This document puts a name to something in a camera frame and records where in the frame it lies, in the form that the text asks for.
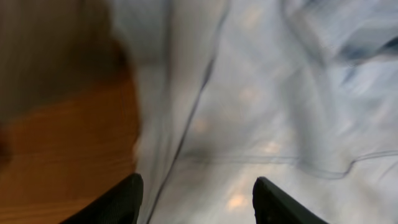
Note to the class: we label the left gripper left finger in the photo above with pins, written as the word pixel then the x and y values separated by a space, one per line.
pixel 119 205

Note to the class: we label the light blue printed t-shirt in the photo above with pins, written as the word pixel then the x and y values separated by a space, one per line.
pixel 303 93

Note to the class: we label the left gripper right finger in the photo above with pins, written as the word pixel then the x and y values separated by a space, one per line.
pixel 273 206

